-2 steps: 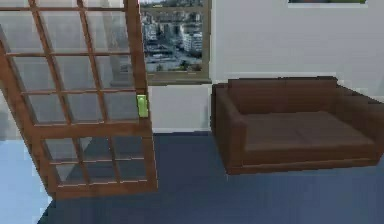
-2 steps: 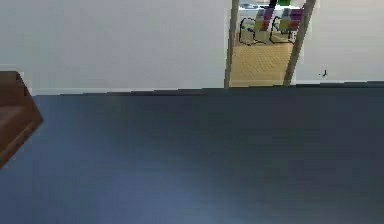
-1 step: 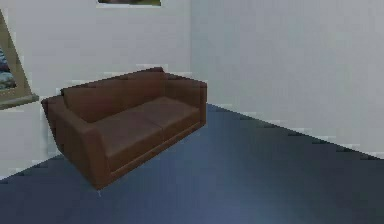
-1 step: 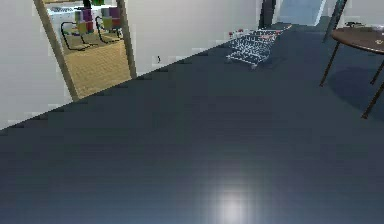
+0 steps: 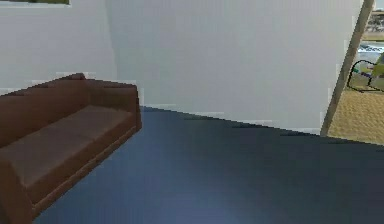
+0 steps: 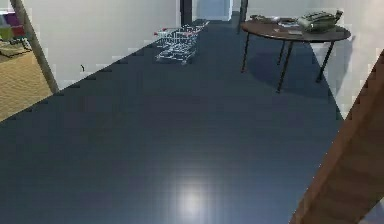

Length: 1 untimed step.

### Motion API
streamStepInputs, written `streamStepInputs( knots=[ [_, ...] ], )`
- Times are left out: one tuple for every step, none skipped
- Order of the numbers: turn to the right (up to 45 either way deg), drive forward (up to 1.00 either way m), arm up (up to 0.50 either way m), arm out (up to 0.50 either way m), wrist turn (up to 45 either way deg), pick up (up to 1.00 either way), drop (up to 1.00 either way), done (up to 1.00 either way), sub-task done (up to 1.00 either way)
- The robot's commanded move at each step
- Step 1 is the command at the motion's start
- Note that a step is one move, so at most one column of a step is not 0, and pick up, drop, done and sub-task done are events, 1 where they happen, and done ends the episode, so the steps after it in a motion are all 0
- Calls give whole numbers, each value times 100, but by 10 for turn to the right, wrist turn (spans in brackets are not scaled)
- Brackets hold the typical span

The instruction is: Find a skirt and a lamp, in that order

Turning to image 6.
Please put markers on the round brown table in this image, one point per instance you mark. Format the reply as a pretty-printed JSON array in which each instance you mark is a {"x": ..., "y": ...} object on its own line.
[{"x": 293, "y": 34}]

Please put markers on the small grey flat item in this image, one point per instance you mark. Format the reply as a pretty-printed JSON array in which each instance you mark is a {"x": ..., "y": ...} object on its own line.
[{"x": 295, "y": 32}]

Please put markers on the small flat book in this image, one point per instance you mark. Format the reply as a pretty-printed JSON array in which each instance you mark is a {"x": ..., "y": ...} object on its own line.
[{"x": 288, "y": 23}]

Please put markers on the grey-green bag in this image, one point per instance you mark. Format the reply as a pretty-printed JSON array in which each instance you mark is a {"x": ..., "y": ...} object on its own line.
[{"x": 318, "y": 21}]

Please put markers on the brown wooden door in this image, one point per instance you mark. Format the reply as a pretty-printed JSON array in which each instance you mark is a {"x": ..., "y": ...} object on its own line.
[{"x": 350, "y": 160}]

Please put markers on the colourful shelf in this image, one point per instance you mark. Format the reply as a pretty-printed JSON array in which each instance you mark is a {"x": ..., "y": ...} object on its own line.
[{"x": 11, "y": 28}]

